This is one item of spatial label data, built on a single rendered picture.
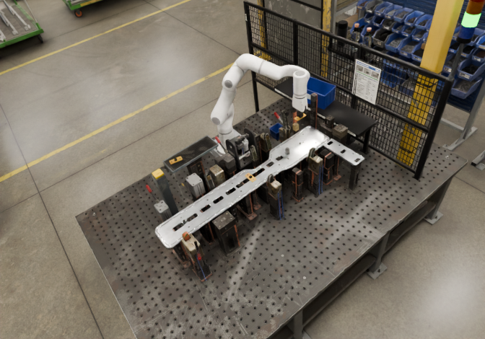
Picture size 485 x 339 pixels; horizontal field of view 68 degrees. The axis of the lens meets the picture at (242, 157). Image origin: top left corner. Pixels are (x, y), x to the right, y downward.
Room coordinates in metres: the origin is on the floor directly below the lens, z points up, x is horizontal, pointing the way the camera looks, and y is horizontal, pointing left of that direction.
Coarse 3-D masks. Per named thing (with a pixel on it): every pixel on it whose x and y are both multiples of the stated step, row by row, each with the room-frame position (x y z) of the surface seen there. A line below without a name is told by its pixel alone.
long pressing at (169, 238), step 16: (304, 128) 2.02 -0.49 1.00; (288, 144) 1.88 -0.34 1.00; (304, 144) 1.86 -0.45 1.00; (320, 144) 1.83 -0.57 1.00; (272, 160) 1.75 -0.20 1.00; (288, 160) 1.73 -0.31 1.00; (240, 176) 1.65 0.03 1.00; (256, 176) 1.63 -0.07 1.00; (224, 192) 1.53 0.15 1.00; (240, 192) 1.51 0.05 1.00; (192, 208) 1.44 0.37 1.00; (224, 208) 1.40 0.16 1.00; (160, 224) 1.35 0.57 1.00; (176, 224) 1.34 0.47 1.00; (192, 224) 1.32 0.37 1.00; (160, 240) 1.24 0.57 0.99; (176, 240) 1.22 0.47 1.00
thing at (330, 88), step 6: (312, 78) 2.44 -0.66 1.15; (312, 84) 2.44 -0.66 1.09; (318, 84) 2.40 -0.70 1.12; (324, 84) 2.36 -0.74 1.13; (330, 84) 2.32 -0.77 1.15; (312, 90) 2.44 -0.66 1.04; (318, 90) 2.40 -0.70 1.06; (324, 90) 2.36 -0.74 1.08; (330, 90) 2.32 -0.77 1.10; (306, 96) 2.30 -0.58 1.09; (318, 96) 2.22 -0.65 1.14; (324, 96) 2.18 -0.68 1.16; (330, 96) 2.23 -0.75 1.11; (318, 102) 2.21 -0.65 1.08; (324, 102) 2.18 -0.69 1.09; (330, 102) 2.23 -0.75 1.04; (324, 108) 2.18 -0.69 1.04
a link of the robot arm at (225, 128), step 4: (232, 104) 2.24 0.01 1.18; (232, 108) 2.21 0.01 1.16; (228, 112) 2.15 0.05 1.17; (232, 112) 2.21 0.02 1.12; (228, 116) 2.15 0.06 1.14; (232, 116) 2.20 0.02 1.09; (228, 120) 2.18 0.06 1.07; (224, 124) 2.16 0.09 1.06; (228, 124) 2.16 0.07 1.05; (220, 128) 2.14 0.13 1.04; (224, 128) 2.14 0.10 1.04; (228, 128) 2.14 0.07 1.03; (232, 128) 2.18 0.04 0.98; (220, 132) 2.14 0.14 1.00; (224, 132) 2.13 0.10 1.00; (228, 132) 2.13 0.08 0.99
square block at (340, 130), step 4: (340, 124) 1.95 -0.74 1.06; (336, 128) 1.90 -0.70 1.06; (340, 128) 1.90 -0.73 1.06; (344, 128) 1.89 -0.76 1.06; (336, 132) 1.88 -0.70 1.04; (340, 132) 1.86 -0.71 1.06; (344, 132) 1.87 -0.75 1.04; (336, 136) 1.88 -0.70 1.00; (340, 136) 1.85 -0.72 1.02; (344, 136) 1.88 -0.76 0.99; (336, 140) 1.88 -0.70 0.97; (340, 140) 1.86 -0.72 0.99; (344, 140) 1.88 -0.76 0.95; (344, 144) 1.89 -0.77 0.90; (340, 160) 1.87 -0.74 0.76; (340, 164) 1.87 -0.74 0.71
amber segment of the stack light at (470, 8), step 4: (468, 4) 1.63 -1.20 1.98; (472, 4) 1.61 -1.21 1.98; (476, 4) 1.60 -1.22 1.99; (480, 4) 1.59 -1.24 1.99; (468, 8) 1.62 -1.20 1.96; (472, 8) 1.61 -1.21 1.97; (476, 8) 1.60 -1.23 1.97; (480, 8) 1.59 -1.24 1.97; (468, 12) 1.62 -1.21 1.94; (472, 12) 1.60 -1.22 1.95; (476, 12) 1.59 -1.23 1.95; (480, 12) 1.60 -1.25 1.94
